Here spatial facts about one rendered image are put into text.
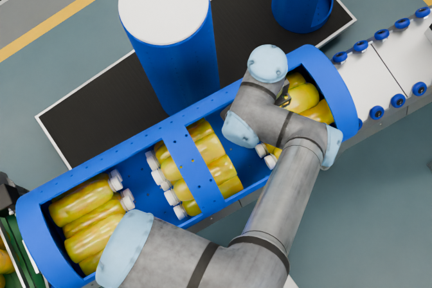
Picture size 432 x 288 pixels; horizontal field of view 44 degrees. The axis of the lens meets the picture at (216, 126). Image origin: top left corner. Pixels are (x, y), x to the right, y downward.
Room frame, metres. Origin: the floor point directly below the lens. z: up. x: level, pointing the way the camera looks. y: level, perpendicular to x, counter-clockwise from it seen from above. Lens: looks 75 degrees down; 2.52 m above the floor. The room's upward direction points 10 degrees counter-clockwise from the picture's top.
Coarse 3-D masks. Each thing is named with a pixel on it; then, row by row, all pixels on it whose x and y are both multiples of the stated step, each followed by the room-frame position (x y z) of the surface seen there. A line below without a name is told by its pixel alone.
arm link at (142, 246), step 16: (128, 224) 0.08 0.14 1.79; (144, 224) 0.08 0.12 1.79; (160, 224) 0.08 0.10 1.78; (112, 240) 0.07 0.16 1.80; (128, 240) 0.06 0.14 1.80; (144, 240) 0.06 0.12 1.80; (160, 240) 0.06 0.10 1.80; (176, 240) 0.05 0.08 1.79; (192, 240) 0.05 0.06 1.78; (208, 240) 0.05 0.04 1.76; (112, 256) 0.05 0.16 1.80; (128, 256) 0.04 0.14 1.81; (144, 256) 0.04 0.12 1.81; (160, 256) 0.03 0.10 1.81; (176, 256) 0.03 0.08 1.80; (192, 256) 0.03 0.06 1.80; (208, 256) 0.02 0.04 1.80; (96, 272) 0.03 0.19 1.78; (112, 272) 0.03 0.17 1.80; (128, 272) 0.02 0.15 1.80; (144, 272) 0.02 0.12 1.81; (160, 272) 0.02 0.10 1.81; (176, 272) 0.01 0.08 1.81; (192, 272) 0.01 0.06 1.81
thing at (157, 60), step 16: (208, 0) 0.80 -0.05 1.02; (208, 16) 0.76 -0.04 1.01; (128, 32) 0.75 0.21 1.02; (208, 32) 0.74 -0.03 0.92; (144, 48) 0.70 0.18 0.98; (160, 48) 0.68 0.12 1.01; (176, 48) 0.68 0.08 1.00; (192, 48) 0.69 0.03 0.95; (208, 48) 0.73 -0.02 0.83; (144, 64) 0.73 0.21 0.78; (160, 64) 0.68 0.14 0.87; (176, 64) 0.67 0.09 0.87; (192, 64) 0.68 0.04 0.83; (208, 64) 0.72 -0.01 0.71; (160, 80) 0.70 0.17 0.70; (176, 80) 0.68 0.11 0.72; (192, 80) 0.68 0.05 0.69; (208, 80) 0.71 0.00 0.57; (160, 96) 0.73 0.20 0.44; (176, 96) 0.68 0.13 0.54; (192, 96) 0.68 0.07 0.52; (176, 112) 0.69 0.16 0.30
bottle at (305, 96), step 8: (296, 88) 0.42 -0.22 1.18; (304, 88) 0.42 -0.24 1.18; (312, 88) 0.42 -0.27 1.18; (296, 96) 0.40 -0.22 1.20; (304, 96) 0.40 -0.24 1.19; (312, 96) 0.40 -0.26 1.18; (296, 104) 0.38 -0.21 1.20; (304, 104) 0.38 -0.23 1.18; (312, 104) 0.38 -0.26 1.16; (296, 112) 0.36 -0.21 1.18
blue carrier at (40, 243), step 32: (288, 64) 0.48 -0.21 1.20; (320, 64) 0.46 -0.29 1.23; (224, 96) 0.43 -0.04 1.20; (320, 96) 0.44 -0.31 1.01; (160, 128) 0.38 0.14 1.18; (352, 128) 0.30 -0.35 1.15; (96, 160) 0.33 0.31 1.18; (128, 160) 0.35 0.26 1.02; (256, 160) 0.30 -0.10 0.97; (32, 192) 0.28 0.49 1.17; (160, 192) 0.26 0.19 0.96; (192, 192) 0.20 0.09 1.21; (32, 224) 0.19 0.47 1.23; (192, 224) 0.13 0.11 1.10; (32, 256) 0.11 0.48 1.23; (64, 256) 0.12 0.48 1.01
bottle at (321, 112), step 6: (324, 102) 0.39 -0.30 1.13; (312, 108) 0.38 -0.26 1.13; (318, 108) 0.37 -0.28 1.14; (324, 108) 0.37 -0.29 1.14; (300, 114) 0.37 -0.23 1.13; (306, 114) 0.36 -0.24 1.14; (312, 114) 0.36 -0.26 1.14; (318, 114) 0.35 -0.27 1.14; (324, 114) 0.35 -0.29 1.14; (330, 114) 0.35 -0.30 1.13; (318, 120) 0.34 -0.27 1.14; (324, 120) 0.34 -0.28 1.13; (330, 120) 0.34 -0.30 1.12
